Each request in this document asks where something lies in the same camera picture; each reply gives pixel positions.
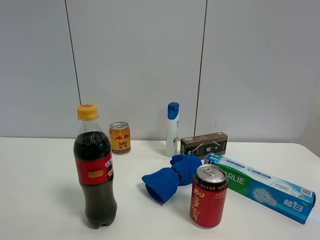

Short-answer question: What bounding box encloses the red herbal tea can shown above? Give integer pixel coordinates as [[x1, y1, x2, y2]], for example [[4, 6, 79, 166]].
[[189, 164, 228, 228]]

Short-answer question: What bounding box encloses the gold energy drink can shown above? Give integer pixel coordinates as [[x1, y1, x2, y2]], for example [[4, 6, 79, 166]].
[[109, 121, 131, 155]]

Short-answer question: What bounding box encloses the white bottle blue cap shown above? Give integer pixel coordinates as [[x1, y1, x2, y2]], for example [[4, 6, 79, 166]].
[[165, 102, 180, 157]]

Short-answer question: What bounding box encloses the cola bottle yellow cap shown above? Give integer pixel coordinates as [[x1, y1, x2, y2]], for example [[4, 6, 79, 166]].
[[73, 104, 117, 229]]

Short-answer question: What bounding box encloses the blue green toothpaste box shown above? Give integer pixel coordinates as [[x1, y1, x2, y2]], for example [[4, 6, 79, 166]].
[[204, 153, 316, 224]]

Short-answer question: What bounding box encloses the dark brown carton box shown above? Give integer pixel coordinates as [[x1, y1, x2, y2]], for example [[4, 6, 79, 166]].
[[180, 131, 228, 160]]

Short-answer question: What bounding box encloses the blue cloth bundle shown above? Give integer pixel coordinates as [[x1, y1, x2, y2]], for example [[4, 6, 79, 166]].
[[142, 154, 202, 205]]

